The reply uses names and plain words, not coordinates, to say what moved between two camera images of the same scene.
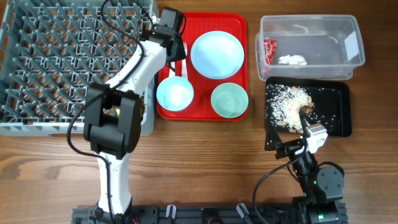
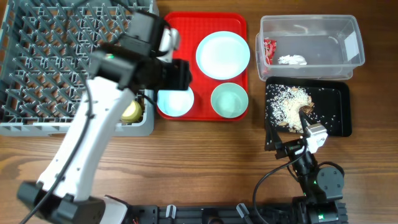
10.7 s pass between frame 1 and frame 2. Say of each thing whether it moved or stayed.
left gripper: moved
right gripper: stayed
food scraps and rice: stayed
